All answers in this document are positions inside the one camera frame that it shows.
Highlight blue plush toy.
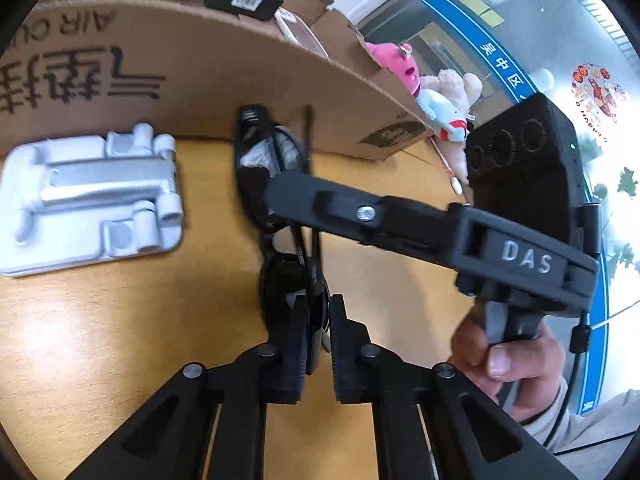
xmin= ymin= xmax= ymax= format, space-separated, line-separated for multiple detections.
xmin=417 ymin=89 xmax=476 ymax=143

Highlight wooden desktop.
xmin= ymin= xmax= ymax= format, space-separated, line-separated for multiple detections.
xmin=0 ymin=137 xmax=481 ymax=480

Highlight black sunglasses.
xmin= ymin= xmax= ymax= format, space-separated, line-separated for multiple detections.
xmin=234 ymin=104 xmax=333 ymax=376

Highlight colourful window sticker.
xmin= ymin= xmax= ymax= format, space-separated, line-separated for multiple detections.
xmin=572 ymin=62 xmax=626 ymax=123

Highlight pink plush toy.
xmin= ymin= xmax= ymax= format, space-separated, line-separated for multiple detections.
xmin=365 ymin=41 xmax=421 ymax=97

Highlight person's right forearm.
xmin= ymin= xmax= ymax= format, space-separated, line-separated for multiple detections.
xmin=520 ymin=375 xmax=640 ymax=466

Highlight person's right hand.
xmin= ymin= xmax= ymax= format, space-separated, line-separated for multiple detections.
xmin=447 ymin=305 xmax=568 ymax=423

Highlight pink pen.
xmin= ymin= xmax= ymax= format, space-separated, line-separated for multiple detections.
xmin=430 ymin=137 xmax=458 ymax=181

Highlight clear plastic case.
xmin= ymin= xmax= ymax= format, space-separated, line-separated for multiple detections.
xmin=275 ymin=7 xmax=328 ymax=56

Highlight glass partition with blue stripe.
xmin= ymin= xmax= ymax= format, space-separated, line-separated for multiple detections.
xmin=357 ymin=0 xmax=640 ymax=411

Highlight black cable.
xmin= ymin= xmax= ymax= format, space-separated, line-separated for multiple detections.
xmin=542 ymin=322 xmax=593 ymax=451

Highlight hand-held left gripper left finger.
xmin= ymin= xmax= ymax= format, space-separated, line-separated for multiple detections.
xmin=65 ymin=294 xmax=311 ymax=480

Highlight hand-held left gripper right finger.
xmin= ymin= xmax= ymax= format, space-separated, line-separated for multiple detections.
xmin=329 ymin=293 xmax=578 ymax=480

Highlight brown cardboard box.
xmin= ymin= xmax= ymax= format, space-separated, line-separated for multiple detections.
xmin=0 ymin=0 xmax=436 ymax=161

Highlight cream plush rabbit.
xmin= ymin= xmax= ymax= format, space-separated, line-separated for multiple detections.
xmin=420 ymin=67 xmax=483 ymax=121

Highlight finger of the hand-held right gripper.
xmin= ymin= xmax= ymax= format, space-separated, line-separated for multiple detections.
xmin=264 ymin=169 xmax=467 ymax=263

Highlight white plush toy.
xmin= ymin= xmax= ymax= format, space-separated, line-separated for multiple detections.
xmin=439 ymin=137 xmax=470 ymax=183

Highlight silver folding phone stand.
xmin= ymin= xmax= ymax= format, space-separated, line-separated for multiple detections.
xmin=0 ymin=122 xmax=185 ymax=278

